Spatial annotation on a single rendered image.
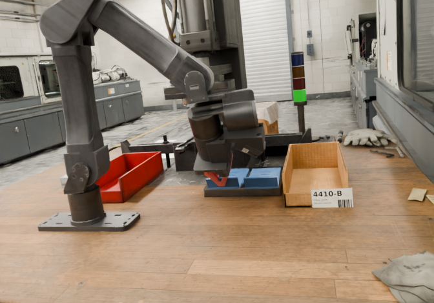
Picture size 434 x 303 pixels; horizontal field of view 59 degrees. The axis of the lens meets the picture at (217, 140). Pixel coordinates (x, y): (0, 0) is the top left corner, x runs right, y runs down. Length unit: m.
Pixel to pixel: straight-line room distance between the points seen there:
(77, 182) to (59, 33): 0.27
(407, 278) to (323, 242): 0.15
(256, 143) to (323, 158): 0.32
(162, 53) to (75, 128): 0.21
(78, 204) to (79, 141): 0.12
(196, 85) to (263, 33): 9.67
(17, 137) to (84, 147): 5.98
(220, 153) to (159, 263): 0.23
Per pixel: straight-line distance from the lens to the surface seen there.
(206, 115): 0.69
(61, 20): 0.73
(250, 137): 0.70
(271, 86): 10.32
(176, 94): 1.05
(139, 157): 1.14
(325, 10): 10.25
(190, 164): 1.08
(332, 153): 0.99
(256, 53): 10.36
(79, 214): 0.80
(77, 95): 0.74
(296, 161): 0.99
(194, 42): 1.04
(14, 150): 6.68
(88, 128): 0.75
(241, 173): 0.93
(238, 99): 0.69
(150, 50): 0.70
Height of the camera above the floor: 1.19
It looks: 11 degrees down
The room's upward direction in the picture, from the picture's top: 6 degrees counter-clockwise
